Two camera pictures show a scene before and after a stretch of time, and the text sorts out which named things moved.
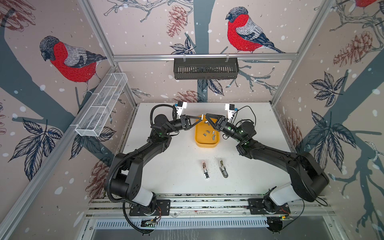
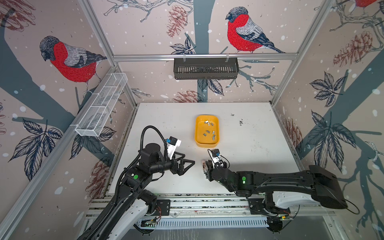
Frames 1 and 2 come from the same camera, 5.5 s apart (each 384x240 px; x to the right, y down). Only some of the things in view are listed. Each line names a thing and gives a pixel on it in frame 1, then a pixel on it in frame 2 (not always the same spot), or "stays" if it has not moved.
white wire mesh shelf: [101, 104] stays
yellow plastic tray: [205, 135] stays
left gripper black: [185, 124] -> [175, 169]
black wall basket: [206, 69] stays
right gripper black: [221, 123] -> [210, 174]
